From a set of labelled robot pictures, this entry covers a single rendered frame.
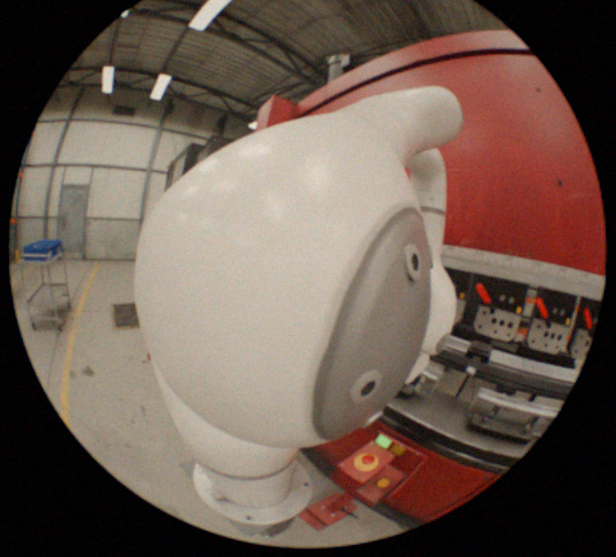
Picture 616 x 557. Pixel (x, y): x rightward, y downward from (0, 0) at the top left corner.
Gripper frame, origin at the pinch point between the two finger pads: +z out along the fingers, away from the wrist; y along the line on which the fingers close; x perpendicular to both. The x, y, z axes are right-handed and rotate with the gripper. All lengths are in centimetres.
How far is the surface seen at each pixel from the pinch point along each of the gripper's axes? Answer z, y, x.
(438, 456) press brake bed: 21.4, -10.0, -24.7
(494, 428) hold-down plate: 13.8, 5.0, -35.6
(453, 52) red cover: -99, 64, -12
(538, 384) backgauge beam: 28, 36, -47
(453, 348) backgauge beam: 17.9, 30.2, 3.9
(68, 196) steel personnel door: -377, -461, 513
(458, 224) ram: -38.2, 29.7, -0.1
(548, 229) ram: -36, 36, -30
